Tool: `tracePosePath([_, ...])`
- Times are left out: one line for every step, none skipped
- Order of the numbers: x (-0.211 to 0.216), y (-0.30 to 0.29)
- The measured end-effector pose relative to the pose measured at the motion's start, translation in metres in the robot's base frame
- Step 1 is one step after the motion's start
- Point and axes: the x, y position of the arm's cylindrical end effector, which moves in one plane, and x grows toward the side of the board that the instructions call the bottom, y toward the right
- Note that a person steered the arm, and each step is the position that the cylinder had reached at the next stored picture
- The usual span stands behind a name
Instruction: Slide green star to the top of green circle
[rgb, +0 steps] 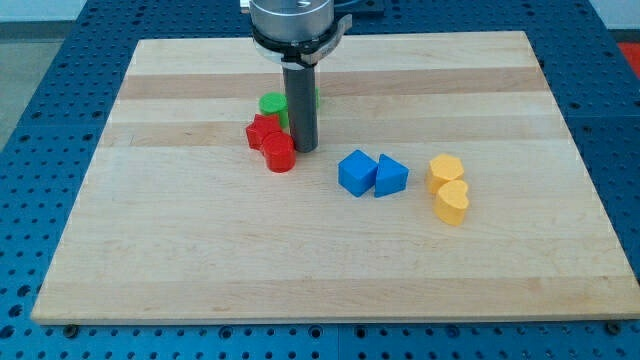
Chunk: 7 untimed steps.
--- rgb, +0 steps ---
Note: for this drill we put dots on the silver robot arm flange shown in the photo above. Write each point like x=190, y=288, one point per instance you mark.
x=296, y=34

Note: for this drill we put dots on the red star block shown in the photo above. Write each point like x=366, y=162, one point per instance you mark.
x=261, y=126

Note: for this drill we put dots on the blue cube block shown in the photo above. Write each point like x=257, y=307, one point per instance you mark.
x=357, y=173

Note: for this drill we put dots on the red cylinder block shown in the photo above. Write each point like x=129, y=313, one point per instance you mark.
x=279, y=152

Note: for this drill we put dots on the blue triangle block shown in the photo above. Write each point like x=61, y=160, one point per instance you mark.
x=391, y=176

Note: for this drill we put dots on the wooden board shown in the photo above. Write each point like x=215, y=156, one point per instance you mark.
x=178, y=221

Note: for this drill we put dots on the green cylinder block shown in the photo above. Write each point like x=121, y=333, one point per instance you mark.
x=275, y=103

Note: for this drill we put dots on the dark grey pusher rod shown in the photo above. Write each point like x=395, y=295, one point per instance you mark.
x=300, y=92

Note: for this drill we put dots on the yellow hexagon block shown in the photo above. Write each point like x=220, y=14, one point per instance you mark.
x=442, y=169

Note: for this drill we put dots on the yellow heart block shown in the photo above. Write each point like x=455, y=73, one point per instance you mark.
x=451, y=202

